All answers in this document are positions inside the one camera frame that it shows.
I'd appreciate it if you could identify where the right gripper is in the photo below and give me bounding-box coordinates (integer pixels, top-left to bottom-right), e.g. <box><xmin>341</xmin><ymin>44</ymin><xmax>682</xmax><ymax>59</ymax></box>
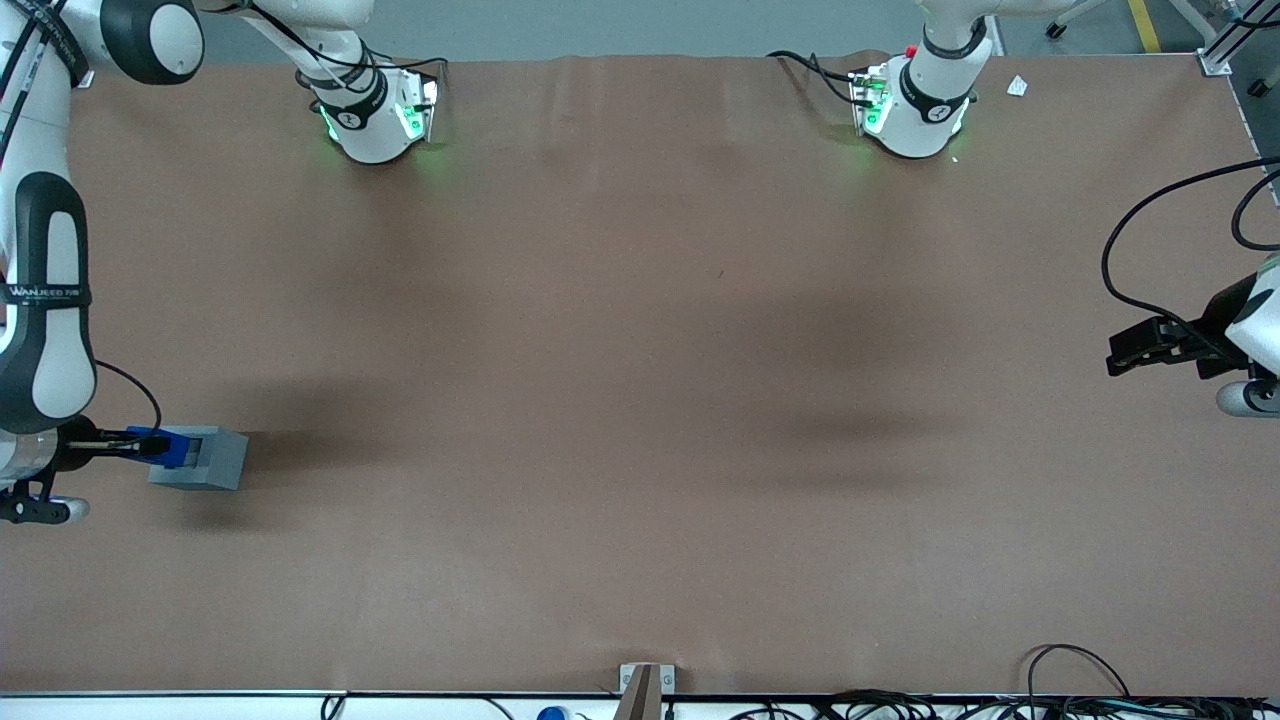
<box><xmin>0</xmin><ymin>418</ymin><xmax>169</xmax><ymax>491</ymax></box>

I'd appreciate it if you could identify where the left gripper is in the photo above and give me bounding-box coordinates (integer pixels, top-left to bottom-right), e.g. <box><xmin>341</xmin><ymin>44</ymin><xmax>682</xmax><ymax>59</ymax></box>
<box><xmin>1105</xmin><ymin>253</ymin><xmax>1280</xmax><ymax>382</ymax></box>

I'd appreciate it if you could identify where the blue plastic block part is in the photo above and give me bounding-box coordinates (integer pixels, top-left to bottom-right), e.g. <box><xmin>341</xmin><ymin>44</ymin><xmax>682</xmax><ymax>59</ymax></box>
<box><xmin>127</xmin><ymin>426</ymin><xmax>190</xmax><ymax>472</ymax></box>

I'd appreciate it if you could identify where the gray square hollow base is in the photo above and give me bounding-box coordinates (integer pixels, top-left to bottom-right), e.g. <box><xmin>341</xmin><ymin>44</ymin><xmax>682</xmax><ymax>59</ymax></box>
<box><xmin>147</xmin><ymin>425</ymin><xmax>249</xmax><ymax>492</ymax></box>

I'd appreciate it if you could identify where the white stand leg with caster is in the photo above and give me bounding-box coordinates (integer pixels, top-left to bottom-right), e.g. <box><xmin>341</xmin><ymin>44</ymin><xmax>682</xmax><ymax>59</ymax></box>
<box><xmin>1043</xmin><ymin>0</ymin><xmax>1113</xmax><ymax>42</ymax></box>

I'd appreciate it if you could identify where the brown table cover mat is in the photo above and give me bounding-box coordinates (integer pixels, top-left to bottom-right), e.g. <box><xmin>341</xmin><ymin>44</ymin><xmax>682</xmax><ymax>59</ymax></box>
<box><xmin>0</xmin><ymin>52</ymin><xmax>1266</xmax><ymax>699</ymax></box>

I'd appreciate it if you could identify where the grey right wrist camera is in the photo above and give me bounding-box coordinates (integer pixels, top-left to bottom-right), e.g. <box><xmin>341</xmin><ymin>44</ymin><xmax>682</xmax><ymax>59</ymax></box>
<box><xmin>0</xmin><ymin>470</ymin><xmax>92</xmax><ymax>527</ymax></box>

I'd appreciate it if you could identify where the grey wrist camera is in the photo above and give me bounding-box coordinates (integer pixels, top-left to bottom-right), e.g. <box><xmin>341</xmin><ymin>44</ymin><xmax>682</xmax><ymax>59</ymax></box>
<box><xmin>1215</xmin><ymin>378</ymin><xmax>1280</xmax><ymax>418</ymax></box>
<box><xmin>0</xmin><ymin>470</ymin><xmax>92</xmax><ymax>527</ymax></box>

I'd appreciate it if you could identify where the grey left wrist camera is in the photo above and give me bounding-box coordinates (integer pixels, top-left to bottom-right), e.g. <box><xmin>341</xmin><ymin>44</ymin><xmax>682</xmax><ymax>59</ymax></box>
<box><xmin>1215</xmin><ymin>378</ymin><xmax>1280</xmax><ymax>418</ymax></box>

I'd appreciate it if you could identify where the long black left wrist cable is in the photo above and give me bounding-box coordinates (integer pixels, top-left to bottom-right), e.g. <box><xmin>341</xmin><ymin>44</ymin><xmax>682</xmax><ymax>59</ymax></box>
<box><xmin>1100</xmin><ymin>155</ymin><xmax>1280</xmax><ymax>351</ymax></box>

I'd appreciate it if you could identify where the short black looped cable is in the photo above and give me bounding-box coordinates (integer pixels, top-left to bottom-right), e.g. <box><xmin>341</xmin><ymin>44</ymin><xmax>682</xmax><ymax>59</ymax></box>
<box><xmin>1230</xmin><ymin>172</ymin><xmax>1280</xmax><ymax>252</ymax></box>

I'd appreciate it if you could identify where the black arched thin cable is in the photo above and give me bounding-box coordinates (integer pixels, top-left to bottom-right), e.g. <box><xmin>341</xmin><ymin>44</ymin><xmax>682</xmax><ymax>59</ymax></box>
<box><xmin>1026</xmin><ymin>643</ymin><xmax>1133</xmax><ymax>703</ymax></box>

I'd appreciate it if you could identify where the black cable along table edge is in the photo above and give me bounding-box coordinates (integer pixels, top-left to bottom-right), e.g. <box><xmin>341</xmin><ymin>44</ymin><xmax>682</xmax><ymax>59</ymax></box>
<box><xmin>320</xmin><ymin>690</ymin><xmax>517</xmax><ymax>720</ymax></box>

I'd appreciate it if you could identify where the black left arm base cable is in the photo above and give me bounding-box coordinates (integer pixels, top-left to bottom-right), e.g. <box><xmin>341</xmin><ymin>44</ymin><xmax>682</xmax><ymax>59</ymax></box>
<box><xmin>766</xmin><ymin>49</ymin><xmax>867</xmax><ymax>107</ymax></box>

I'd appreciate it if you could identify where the black arm base cable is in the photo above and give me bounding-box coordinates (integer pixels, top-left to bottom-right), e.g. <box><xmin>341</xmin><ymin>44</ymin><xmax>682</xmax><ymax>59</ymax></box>
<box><xmin>766</xmin><ymin>49</ymin><xmax>867</xmax><ymax>107</ymax></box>
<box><xmin>352</xmin><ymin>50</ymin><xmax>449</xmax><ymax>83</ymax></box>

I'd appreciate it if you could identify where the tangled black cable bundle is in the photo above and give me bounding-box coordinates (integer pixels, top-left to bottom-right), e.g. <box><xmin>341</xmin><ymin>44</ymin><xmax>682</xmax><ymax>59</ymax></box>
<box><xmin>735</xmin><ymin>688</ymin><xmax>1280</xmax><ymax>720</ymax></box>

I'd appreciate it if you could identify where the black right arm base cable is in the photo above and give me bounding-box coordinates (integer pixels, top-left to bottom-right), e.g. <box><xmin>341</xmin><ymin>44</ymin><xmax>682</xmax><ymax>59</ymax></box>
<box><xmin>352</xmin><ymin>50</ymin><xmax>449</xmax><ymax>83</ymax></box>

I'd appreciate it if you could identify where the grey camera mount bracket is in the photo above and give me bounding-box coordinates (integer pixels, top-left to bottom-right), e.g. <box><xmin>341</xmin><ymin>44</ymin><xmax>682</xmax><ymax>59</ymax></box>
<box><xmin>612</xmin><ymin>662</ymin><xmax>677</xmax><ymax>720</ymax></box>

